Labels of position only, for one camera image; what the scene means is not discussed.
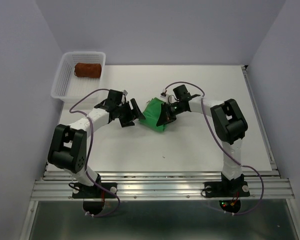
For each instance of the aluminium extrusion rail frame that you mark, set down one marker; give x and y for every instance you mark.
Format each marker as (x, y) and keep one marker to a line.
(168, 206)

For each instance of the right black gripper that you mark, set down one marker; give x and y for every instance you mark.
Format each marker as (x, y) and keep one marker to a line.
(165, 116)

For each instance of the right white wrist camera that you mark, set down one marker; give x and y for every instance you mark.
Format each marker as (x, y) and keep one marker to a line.
(168, 98)

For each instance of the green microfiber towel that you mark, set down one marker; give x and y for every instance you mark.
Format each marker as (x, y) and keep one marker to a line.
(152, 113)

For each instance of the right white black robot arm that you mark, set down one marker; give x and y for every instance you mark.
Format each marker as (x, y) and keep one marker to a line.
(225, 122)

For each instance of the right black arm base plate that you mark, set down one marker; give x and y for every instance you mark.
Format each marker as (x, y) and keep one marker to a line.
(220, 189)

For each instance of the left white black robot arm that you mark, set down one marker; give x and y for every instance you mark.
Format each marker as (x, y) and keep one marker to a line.
(71, 144)

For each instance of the white perforated plastic basket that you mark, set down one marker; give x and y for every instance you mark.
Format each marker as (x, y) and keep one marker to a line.
(70, 88)

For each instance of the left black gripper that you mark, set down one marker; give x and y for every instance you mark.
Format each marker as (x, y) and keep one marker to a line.
(132, 115)

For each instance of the brown microfiber towel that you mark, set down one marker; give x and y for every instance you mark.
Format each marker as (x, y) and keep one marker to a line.
(88, 70)

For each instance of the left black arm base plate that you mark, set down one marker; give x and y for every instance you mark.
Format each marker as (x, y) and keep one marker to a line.
(80, 191)

